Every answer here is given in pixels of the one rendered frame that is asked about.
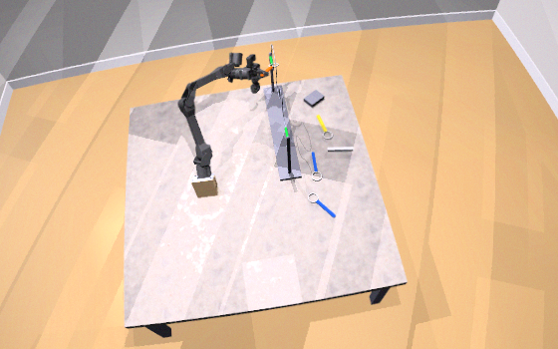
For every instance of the white rectangular bar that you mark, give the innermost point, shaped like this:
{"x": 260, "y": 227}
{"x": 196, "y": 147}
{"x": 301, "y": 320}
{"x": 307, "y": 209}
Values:
{"x": 340, "y": 149}

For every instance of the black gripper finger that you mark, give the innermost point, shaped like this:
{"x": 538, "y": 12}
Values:
{"x": 257, "y": 78}
{"x": 257, "y": 71}

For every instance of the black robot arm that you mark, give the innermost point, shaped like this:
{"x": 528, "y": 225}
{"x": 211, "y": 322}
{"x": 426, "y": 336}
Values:
{"x": 186, "y": 104}

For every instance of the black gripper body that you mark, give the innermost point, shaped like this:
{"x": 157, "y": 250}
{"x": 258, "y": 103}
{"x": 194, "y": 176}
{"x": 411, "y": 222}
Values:
{"x": 246, "y": 74}

